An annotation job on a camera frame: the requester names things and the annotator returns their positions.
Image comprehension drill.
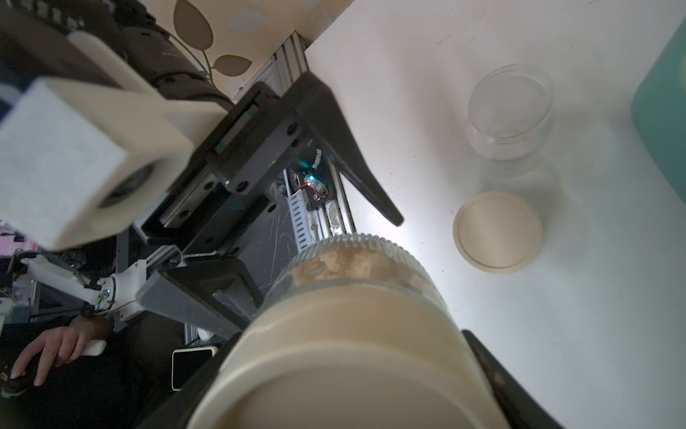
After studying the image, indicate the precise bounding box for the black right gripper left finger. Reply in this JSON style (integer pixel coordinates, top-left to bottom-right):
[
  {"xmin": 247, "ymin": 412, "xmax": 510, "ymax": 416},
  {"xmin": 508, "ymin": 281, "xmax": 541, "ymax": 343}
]
[{"xmin": 138, "ymin": 332, "xmax": 242, "ymax": 429}]

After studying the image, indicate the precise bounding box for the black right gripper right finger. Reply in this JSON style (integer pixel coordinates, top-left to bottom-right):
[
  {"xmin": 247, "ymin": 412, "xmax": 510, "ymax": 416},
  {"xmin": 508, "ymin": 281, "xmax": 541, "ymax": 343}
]
[{"xmin": 462, "ymin": 330, "xmax": 563, "ymax": 429}]

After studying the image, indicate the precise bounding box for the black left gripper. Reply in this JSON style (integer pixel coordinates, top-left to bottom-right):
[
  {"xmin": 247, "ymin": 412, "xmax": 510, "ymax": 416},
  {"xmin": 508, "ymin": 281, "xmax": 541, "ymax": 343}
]
[{"xmin": 134, "ymin": 71, "xmax": 404, "ymax": 340}]

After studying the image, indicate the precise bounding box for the beige lid jar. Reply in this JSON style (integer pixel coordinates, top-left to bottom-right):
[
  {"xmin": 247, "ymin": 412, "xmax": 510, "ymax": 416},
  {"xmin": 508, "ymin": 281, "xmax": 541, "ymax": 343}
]
[
  {"xmin": 453, "ymin": 191, "xmax": 543, "ymax": 275},
  {"xmin": 189, "ymin": 234, "xmax": 508, "ymax": 428}
]

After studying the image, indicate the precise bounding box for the clear peanut jar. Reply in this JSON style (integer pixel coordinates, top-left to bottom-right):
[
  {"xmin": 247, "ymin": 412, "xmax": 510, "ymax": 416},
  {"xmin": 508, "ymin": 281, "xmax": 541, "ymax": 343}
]
[{"xmin": 468, "ymin": 64, "xmax": 553, "ymax": 162}]

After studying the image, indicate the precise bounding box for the operator hand in background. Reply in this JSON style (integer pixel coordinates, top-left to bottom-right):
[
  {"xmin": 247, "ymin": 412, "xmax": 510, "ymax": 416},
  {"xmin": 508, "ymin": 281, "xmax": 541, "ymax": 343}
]
[{"xmin": 10, "ymin": 323, "xmax": 96, "ymax": 386}]

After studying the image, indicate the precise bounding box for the green bin with bag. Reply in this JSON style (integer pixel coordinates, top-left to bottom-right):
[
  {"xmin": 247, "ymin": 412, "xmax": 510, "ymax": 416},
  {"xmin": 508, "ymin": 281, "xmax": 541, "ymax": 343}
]
[{"xmin": 631, "ymin": 23, "xmax": 686, "ymax": 200}]

